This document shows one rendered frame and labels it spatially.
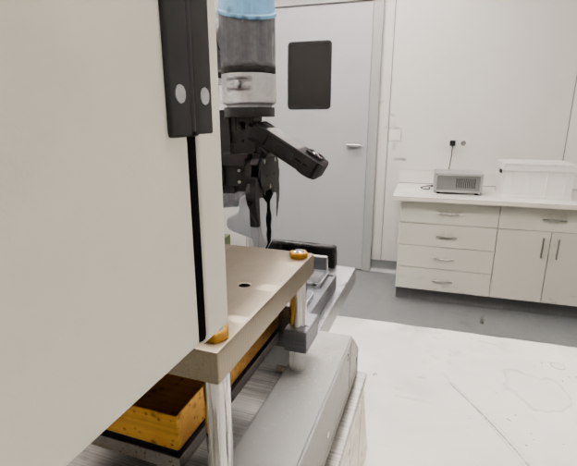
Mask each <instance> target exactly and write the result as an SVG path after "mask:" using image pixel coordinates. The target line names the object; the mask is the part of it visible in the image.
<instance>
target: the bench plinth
mask: <svg viewBox="0 0 577 466"><path fill-rule="evenodd" d="M396 297H400V298H407V299H416V300H430V301H438V302H446V303H454V304H462V305H470V306H478V307H486V308H494V309H501V310H510V311H517V312H526V313H541V314H548V315H556V316H564V317H572V318H577V307H576V306H568V305H559V304H551V303H543V302H534V301H526V300H510V299H501V298H493V297H489V296H488V297H485V296H476V295H468V294H460V293H451V292H443V291H434V290H426V289H418V288H402V287H396Z"/></svg>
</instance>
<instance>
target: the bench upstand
mask: <svg viewBox="0 0 577 466"><path fill-rule="evenodd" d="M434 173H435V170H412V169H400V170H399V183H415V184H434ZM482 173H484V174H485V175H484V183H483V187H495V186H496V180H497V173H496V172H482ZM572 190H577V175H574V181H573V186H572Z"/></svg>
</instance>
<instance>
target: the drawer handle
mask: <svg viewBox="0 0 577 466"><path fill-rule="evenodd" d="M268 249H274V250H282V251H292V250H295V249H303V250H306V251H307V252H308V253H313V254H317V255H325V256H327V259H328V267H329V268H335V267H336V265H337V255H338V252H337V246H336V245H332V244H323V243H313V242H304V241H294V240H284V239H272V242H271V244H270V245H269V247H268Z"/></svg>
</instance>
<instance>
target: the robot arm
mask: <svg viewBox="0 0 577 466"><path fill-rule="evenodd" d="M215 27H216V51H217V73H218V96H219V118H220V141H221V164H222V187H223V208H227V207H239V211H238V212H237V213H236V214H233V215H231V216H229V217H228V218H227V228H228V229H229V230H231V231H233V232H236V233H238V234H241V235H243V236H245V237H248V238H251V239H252V242H253V246H254V247H256V248H265V249H268V247H269V245H270V244H271V242H272V238H273V235H274V231H275V226H276V217H277V210H278V202H279V167H278V166H279V164H278V158H279V159H281V160H282V161H284V162H285V163H287V164H288V165H290V166H292V167H293V168H295V169H296V170H297V171H298V172H299V173H300V174H302V175H303V176H305V177H307V178H310V179H316V178H319V177H321V176H322V175H323V174H324V172H325V170H326V168H327V166H328V161H327V160H325V158H324V157H323V156H322V155H321V154H319V153H318V152H316V151H315V150H313V149H309V148H307V147H306V146H304V145H303V144H301V143H300V142H298V141H296V140H294V139H293V138H291V137H290V136H289V135H288V134H286V133H285V132H283V131H282V130H280V129H278V128H276V127H275V126H273V125H272V124H270V123H269V122H267V121H262V117H274V116H275V108H274V107H272V105H274V104H276V11H275V0H218V8H217V11H216V12H215Z"/></svg>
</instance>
